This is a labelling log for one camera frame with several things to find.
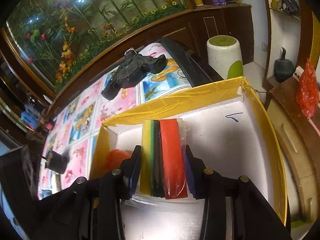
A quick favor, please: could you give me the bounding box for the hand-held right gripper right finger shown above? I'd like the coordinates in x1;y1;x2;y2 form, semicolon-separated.
184;145;293;240

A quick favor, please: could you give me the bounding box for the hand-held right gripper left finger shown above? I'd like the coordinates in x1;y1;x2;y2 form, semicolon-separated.
32;145;142;240

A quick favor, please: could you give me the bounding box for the pack of coloured felt sheets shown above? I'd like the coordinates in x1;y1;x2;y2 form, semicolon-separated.
139;117;198;202

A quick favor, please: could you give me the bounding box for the yellow-edged white box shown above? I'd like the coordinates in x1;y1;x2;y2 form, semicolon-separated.
89;76;288;240

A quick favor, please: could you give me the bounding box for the orange-red plastic bag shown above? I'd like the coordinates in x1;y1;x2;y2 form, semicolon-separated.
106;149;133;173

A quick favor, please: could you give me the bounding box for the black electric motor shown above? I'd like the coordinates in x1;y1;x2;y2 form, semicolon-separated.
41;149;69;174

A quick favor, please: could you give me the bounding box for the black plastic toy gun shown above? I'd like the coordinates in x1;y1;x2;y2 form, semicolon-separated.
101;49;167;100

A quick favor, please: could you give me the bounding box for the black curved panel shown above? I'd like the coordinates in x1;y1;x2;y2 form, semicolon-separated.
157;38;224;88

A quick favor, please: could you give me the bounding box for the blue plastic jug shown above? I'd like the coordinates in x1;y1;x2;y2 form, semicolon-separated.
21;111;38;129

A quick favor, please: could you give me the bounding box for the light wooden cabinet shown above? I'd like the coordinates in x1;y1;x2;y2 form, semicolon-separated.
265;76;320;218

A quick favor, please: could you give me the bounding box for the white stool with green top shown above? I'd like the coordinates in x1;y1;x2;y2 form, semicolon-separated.
206;35;244;80

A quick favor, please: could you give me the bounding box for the black kettle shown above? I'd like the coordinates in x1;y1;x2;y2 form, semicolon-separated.
274;47;295;83

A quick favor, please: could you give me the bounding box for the red hanging plastic bag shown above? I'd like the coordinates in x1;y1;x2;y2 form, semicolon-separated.
295;58;319;118

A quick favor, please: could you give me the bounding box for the dark wooden cabinet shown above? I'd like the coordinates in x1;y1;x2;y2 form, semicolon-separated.
195;4;254;65

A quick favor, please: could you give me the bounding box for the artificial flower display case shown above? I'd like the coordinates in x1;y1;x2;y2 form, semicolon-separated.
5;0;195;93

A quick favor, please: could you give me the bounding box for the bundle of black straps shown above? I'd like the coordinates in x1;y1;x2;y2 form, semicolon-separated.
277;0;299;13

